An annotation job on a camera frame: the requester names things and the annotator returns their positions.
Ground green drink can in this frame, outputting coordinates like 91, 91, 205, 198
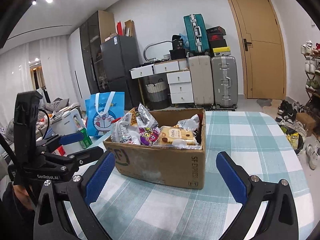
76, 127, 93, 149

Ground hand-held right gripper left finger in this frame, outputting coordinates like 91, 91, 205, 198
33, 151, 117, 240

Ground silver suitcase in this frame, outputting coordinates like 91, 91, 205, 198
210, 55, 239, 111

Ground clear orange bread packet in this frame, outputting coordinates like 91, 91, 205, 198
158, 126, 197, 146

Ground dark glass cabinet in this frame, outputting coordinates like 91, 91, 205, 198
79, 10, 117, 96

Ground white appliance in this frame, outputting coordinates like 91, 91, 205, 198
51, 108, 83, 141

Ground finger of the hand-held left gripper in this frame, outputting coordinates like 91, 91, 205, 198
44, 146, 105, 173
36, 131, 86, 153

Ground woven laundry basket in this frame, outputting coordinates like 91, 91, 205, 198
145, 78, 171, 110

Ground red triangular snack bag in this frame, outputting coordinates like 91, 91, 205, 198
192, 114, 204, 130

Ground blue cartoon tote bag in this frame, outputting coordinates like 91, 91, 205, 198
85, 91, 125, 138

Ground person's left forearm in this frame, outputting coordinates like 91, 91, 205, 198
0, 182, 38, 240

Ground teal suitcase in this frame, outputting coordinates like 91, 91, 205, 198
183, 13, 211, 54

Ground yellow black shoe box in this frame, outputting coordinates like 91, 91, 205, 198
211, 46, 231, 57

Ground wooden door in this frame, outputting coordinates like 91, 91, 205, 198
222, 0, 287, 100

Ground white drawer dresser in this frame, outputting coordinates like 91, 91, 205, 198
130, 58, 196, 106

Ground small cardboard box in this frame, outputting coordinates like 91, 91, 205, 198
295, 112, 316, 137

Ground open brown carton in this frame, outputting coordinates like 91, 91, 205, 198
124, 19, 136, 38

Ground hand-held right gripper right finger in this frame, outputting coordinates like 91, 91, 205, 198
216, 151, 300, 240

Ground wooden shoe rack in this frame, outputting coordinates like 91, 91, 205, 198
301, 39, 320, 111

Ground grey refrigerator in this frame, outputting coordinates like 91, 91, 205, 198
100, 35, 141, 108

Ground person's left hand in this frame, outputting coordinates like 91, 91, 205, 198
13, 183, 36, 210

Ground black trash bag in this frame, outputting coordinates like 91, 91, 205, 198
279, 124, 305, 156

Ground brown cardboard box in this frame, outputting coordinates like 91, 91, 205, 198
103, 108, 206, 190

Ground purple cartoon snack bag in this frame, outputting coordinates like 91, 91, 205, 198
139, 126, 161, 147

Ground metal loop frame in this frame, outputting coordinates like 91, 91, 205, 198
143, 40, 173, 63

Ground white sneaker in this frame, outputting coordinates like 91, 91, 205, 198
306, 140, 320, 171

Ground beige suitcase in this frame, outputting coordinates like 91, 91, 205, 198
188, 55, 216, 110

